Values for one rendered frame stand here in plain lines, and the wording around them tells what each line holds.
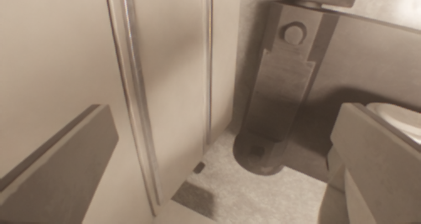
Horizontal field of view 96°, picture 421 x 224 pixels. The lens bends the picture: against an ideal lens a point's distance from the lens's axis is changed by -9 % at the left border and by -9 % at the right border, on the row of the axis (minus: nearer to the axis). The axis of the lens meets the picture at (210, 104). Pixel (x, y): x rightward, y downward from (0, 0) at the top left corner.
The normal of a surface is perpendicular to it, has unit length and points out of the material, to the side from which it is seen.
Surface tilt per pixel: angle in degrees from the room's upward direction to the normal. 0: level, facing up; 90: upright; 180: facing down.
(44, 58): 90
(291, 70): 0
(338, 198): 90
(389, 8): 0
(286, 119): 0
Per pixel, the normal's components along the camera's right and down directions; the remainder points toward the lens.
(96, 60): 0.89, 0.23
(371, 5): -0.46, 0.43
